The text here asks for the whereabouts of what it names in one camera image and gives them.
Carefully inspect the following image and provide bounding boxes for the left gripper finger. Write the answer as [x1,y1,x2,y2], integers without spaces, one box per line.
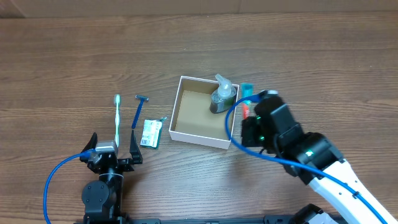
[80,133,98,162]
[129,129,143,164]

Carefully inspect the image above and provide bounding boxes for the green white floss packet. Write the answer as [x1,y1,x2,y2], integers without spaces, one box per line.
[140,117,167,149]

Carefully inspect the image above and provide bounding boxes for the teal toothpaste tube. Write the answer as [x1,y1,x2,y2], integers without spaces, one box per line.
[240,82,254,121]

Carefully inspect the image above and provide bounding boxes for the blue disposable razor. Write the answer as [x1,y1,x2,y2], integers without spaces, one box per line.
[131,95,149,129]

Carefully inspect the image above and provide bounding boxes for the green white toothbrush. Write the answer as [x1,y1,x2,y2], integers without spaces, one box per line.
[114,94,121,146]

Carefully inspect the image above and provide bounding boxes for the clear soap pump bottle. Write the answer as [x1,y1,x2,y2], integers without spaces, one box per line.
[210,74,237,114]

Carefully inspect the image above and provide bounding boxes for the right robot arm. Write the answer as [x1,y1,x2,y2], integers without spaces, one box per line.
[237,93,397,223]

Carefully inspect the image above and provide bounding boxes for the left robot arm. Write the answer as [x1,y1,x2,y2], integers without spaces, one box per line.
[80,133,143,223]

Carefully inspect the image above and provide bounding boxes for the left blue cable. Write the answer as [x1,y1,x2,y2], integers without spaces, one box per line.
[42,149,96,224]

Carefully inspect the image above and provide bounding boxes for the blue cable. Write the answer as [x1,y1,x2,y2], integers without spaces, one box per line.
[224,94,389,224]
[42,149,96,224]

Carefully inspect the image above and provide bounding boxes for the right blue cable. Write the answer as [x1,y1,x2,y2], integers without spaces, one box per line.
[224,94,389,224]

